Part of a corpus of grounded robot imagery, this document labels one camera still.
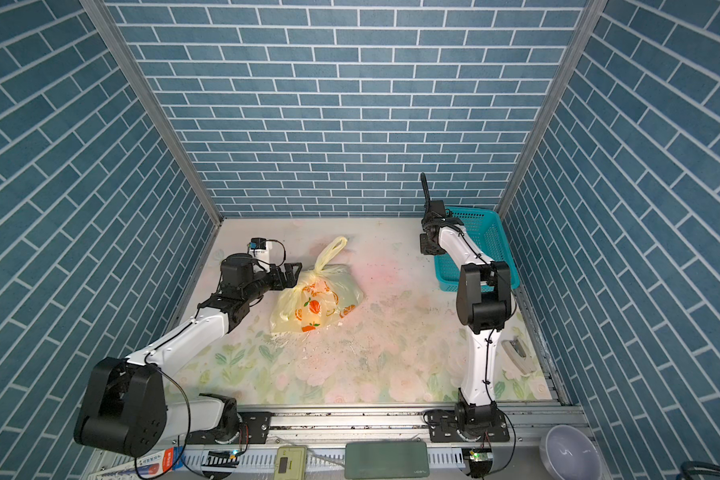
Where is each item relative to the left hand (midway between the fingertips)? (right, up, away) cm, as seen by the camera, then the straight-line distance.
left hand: (290, 264), depth 86 cm
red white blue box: (-26, -45, -18) cm, 55 cm away
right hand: (+45, +6, +16) cm, 48 cm away
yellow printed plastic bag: (+7, -10, +2) cm, 13 cm away
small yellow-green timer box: (+6, -45, -19) cm, 49 cm away
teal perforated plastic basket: (+68, +12, +26) cm, 73 cm away
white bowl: (+71, -44, -16) cm, 85 cm away
